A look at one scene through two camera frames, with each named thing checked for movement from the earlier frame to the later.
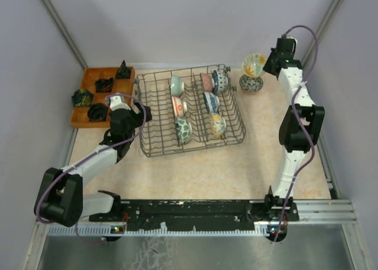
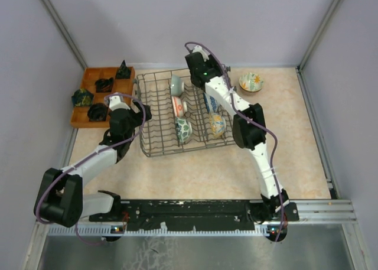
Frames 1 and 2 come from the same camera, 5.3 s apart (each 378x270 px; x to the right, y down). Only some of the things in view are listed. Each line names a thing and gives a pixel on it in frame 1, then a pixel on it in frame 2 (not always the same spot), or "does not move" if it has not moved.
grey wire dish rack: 191,110 does not move
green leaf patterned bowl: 183,129 does not move
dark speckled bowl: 251,84 → 246,93
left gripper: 139,116 does not move
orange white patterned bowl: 180,106 does not move
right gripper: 270,54 → 210,62
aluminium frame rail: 324,211 does not move
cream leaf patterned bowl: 253,64 → 251,82
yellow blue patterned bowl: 218,125 does not move
